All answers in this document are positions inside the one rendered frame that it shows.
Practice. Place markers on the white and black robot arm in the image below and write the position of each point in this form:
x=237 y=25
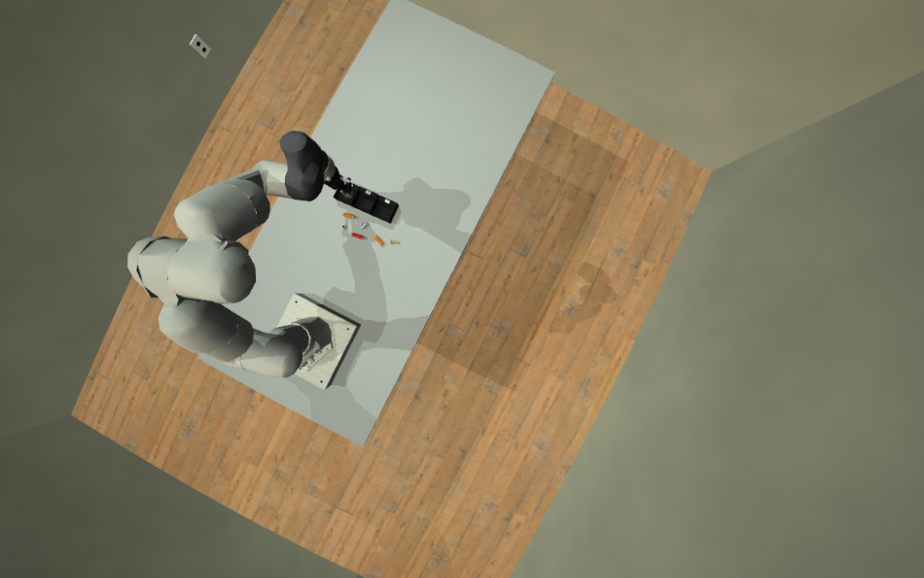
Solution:
x=194 y=277

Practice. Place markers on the black open-top bin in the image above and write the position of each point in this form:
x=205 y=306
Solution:
x=370 y=202

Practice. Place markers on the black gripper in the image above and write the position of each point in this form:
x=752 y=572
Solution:
x=340 y=183

